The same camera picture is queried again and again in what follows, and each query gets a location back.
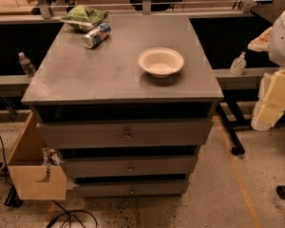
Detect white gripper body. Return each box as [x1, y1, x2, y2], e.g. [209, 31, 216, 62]
[247, 27, 272, 52]

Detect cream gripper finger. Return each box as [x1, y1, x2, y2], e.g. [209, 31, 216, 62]
[251, 67, 285, 131]

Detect grey drawer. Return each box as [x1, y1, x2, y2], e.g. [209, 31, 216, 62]
[61, 155, 198, 178]
[37, 119, 212, 149]
[73, 180, 188, 198]

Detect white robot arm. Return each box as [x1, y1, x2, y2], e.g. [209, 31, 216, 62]
[248, 10, 285, 131]

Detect grey drawer cabinet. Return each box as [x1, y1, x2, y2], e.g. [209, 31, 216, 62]
[22, 15, 222, 187]

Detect grey top drawer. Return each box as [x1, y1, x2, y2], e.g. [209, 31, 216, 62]
[37, 119, 212, 149]

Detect grey bottom drawer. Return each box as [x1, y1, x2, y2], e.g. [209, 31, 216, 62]
[73, 180, 188, 198]

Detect dark table right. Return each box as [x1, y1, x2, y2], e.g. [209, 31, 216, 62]
[250, 0, 285, 24]

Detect white sanitizer bottle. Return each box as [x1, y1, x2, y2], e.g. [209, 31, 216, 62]
[230, 51, 246, 76]

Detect grey side ledge right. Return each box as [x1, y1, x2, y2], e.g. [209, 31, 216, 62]
[212, 67, 278, 90]

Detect grey side ledge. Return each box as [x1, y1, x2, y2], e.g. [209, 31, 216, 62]
[212, 67, 278, 90]
[0, 75, 30, 97]

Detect white paper bowl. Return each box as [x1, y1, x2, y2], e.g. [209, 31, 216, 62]
[138, 47, 184, 78]

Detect blue silver soda can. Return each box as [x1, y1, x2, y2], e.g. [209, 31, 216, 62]
[83, 23, 111, 48]

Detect green chip bag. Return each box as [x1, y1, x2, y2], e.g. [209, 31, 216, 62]
[60, 5, 108, 32]

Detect snack packets in bin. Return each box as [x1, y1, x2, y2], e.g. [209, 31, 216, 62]
[43, 147, 60, 165]

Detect clear water bottle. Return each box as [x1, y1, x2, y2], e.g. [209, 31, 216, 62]
[18, 52, 36, 79]

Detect grey side ledge left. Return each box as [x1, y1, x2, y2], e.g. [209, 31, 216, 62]
[0, 75, 30, 97]

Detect black table leg frame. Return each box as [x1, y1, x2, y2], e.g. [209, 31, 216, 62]
[216, 91, 252, 156]

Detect black floor cable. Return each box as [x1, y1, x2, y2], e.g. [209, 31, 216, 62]
[0, 123, 100, 228]

